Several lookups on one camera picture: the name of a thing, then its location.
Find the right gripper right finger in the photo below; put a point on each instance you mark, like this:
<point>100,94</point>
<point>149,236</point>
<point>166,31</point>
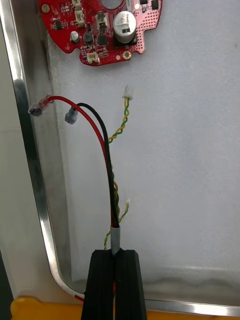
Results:
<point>130,287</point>

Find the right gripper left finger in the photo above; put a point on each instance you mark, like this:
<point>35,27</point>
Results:
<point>98,287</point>

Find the yellow-orange plastic bin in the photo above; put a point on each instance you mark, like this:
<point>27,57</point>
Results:
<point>37,310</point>

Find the white sheet liner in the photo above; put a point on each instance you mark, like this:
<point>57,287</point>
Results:
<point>187,150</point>

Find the steel tray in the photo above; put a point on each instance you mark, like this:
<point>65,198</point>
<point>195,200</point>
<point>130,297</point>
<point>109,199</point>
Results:
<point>22,100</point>

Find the round red circuit board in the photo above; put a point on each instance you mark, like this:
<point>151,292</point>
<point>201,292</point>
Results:
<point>62,37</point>

